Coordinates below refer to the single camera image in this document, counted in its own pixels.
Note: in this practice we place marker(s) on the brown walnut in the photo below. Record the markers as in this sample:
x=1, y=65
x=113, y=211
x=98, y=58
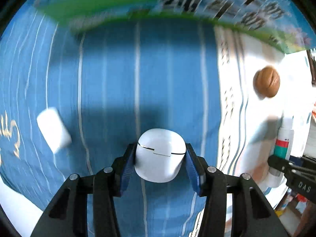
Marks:
x=267, y=82

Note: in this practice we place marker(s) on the white rounded earbuds case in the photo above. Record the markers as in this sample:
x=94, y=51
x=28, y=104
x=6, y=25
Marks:
x=159, y=155

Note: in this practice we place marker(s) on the white tube green red label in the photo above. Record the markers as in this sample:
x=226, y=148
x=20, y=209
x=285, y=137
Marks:
x=282, y=149

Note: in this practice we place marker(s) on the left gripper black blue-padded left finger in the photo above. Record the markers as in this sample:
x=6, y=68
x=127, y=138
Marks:
x=66, y=214

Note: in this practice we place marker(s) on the small white rectangular case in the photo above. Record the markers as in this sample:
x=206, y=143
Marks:
x=53, y=130

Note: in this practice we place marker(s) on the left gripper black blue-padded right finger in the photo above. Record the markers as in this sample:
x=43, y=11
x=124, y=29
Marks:
x=252, y=215

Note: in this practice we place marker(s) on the blue striped bed cover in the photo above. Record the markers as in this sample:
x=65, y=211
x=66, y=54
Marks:
x=113, y=83

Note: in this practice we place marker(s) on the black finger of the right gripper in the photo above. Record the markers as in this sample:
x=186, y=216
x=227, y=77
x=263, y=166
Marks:
x=299, y=172

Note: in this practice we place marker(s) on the printed cardboard box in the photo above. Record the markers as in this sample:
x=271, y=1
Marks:
x=276, y=22

